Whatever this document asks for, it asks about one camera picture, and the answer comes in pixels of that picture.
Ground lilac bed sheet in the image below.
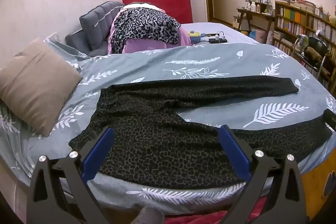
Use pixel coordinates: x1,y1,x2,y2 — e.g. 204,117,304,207
181,21,260,47

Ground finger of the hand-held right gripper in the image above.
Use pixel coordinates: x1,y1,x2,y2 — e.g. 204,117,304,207
322,109,336,133

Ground grey leaf print duvet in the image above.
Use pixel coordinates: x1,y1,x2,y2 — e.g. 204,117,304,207
0,39,336,214

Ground black leopard print pants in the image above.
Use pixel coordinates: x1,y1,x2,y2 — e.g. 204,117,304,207
69,76,333,190

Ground wooden desk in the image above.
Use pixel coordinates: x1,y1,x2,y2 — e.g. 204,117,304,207
233,7,275,38

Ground grey leopard print blanket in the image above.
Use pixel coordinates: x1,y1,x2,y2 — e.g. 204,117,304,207
110,7,181,54

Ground grey soft object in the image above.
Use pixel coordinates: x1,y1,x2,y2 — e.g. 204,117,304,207
133,207,164,224

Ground grey padded headboard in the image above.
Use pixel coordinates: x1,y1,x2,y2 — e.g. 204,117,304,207
65,1,126,57

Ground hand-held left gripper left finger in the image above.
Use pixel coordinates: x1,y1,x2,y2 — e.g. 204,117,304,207
26,126,116,224

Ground wooden bookshelf with books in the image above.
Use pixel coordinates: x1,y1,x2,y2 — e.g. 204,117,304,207
272,0,336,89

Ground black power strip with chargers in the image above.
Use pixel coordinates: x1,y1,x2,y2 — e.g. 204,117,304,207
208,30,228,44

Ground blue and white container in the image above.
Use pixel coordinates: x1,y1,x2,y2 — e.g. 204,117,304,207
249,28,266,44

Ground yellow and blue toy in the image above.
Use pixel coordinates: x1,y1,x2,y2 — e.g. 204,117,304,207
188,30,202,44

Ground orange wooden bed frame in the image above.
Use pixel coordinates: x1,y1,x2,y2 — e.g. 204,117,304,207
299,135,336,220

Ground leopard print blanket pile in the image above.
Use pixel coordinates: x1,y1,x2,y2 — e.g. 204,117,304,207
107,4,192,54

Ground red cloth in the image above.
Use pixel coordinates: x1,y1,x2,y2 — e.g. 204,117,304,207
163,197,265,224

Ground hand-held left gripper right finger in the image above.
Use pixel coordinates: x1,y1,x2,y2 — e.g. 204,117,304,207
219,124,311,224

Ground beige pillow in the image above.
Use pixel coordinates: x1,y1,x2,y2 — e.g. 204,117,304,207
0,38,83,137

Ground black chair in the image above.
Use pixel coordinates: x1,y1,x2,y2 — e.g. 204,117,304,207
291,35,332,81

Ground white cloth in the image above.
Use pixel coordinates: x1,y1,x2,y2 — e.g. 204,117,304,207
125,2,164,11

